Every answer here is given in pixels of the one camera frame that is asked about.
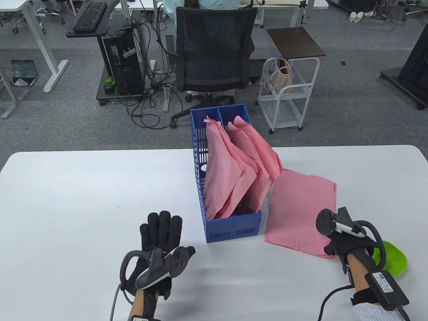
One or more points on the dark teal floor box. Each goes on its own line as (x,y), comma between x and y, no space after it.
(23,70)

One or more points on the person's right hand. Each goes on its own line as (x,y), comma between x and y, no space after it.
(347,245)

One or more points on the beige handbag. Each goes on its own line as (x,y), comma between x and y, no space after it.
(281,80)

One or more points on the person's right forearm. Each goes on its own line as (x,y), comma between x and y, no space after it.
(357,274)

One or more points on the green plastic bowl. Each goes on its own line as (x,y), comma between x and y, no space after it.
(398,260)

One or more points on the person's left forearm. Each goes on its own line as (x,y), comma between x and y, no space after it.
(138,306)

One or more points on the white rolling cart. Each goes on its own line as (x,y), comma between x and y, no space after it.
(284,115)

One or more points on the black keyboard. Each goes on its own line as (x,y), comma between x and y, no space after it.
(90,16)

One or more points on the white desk frame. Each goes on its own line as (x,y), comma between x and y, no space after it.
(9,110)

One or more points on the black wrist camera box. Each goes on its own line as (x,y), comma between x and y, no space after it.
(140,318)
(384,289)

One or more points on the white plastic cup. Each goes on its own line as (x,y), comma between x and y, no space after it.
(352,16)
(359,16)

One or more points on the black handheld controller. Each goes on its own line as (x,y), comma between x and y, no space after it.
(326,222)
(150,277)

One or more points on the black mesh office chair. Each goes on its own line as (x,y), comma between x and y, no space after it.
(214,67)

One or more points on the person's left hand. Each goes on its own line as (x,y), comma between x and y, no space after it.
(164,234)

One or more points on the small green object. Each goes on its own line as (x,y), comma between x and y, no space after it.
(110,80)

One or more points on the black computer tower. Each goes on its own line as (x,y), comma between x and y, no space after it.
(128,73)

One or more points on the pink paper stack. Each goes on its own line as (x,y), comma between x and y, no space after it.
(301,207)
(220,177)
(264,157)
(249,167)

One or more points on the blue plastic file holder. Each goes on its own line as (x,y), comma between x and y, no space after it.
(234,230)

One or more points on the black computer cart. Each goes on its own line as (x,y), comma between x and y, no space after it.
(110,97)

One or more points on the black floor stand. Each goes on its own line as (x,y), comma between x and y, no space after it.
(414,67)

